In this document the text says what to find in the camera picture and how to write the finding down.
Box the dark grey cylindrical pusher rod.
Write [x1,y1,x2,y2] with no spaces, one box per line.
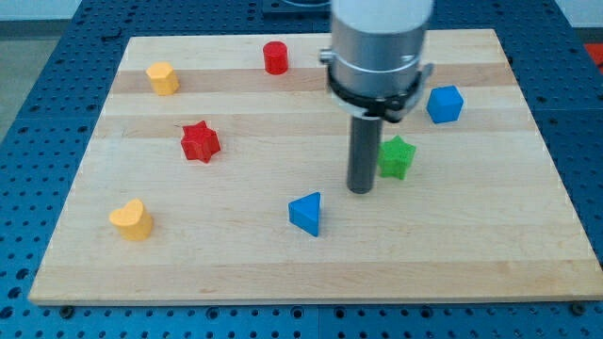
[347,117,383,194]

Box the green star block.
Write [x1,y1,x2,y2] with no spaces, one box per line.
[378,136,416,180]

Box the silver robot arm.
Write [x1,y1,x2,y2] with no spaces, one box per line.
[319,0,434,194]

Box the red star block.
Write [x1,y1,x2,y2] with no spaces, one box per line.
[181,121,220,164]

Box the blue cube block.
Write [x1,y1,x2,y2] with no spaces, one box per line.
[427,86,464,123]

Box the blue triangle block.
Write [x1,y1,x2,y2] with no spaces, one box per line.
[288,192,321,237]

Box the red cylinder block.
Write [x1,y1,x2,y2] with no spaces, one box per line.
[263,40,288,75]

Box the light wooden board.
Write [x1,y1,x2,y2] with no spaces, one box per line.
[29,29,602,306]

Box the yellow hexagon block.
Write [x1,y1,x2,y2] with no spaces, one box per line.
[145,61,180,96]

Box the yellow heart block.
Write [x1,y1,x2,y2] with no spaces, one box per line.
[109,199,154,241]

